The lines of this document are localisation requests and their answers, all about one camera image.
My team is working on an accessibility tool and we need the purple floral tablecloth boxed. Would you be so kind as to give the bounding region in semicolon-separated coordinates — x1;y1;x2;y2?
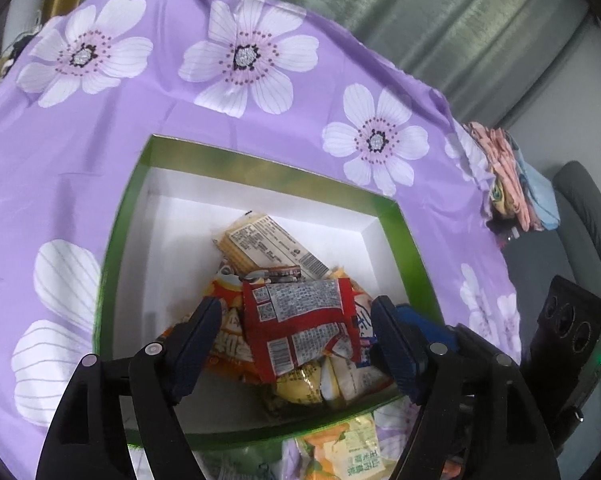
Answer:
0;0;524;480

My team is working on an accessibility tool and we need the green cardboard box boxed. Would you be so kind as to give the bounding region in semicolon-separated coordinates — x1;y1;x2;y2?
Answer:
94;134;444;451

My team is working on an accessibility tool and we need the tan wafer packet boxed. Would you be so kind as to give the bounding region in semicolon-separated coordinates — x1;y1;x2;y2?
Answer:
213;212;330;281

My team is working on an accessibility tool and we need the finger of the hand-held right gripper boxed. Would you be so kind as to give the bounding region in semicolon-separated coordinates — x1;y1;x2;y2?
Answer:
395;304;502;357

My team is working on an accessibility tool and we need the silver snack packet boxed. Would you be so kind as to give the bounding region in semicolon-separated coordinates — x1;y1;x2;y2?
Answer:
193;447;286;480

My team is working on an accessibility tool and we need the red snack packet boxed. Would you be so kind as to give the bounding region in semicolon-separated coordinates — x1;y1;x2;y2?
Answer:
242;279;364;386

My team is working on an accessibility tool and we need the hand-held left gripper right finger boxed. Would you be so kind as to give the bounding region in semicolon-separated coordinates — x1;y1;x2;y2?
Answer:
369;296;561;480

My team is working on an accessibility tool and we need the orange snack packet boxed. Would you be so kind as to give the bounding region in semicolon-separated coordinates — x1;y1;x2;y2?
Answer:
163;272;261;378

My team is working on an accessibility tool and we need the grey armchair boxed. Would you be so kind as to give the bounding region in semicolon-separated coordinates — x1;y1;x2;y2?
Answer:
501;160;601;361

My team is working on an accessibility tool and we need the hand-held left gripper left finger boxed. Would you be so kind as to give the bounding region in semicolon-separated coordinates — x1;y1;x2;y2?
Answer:
35;296;224;480

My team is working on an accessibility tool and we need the pile of folded clothes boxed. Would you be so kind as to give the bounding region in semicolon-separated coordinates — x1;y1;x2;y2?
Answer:
461;121;562;235

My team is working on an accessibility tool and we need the grey curtain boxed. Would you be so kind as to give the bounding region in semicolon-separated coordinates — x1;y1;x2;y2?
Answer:
190;0;596;126

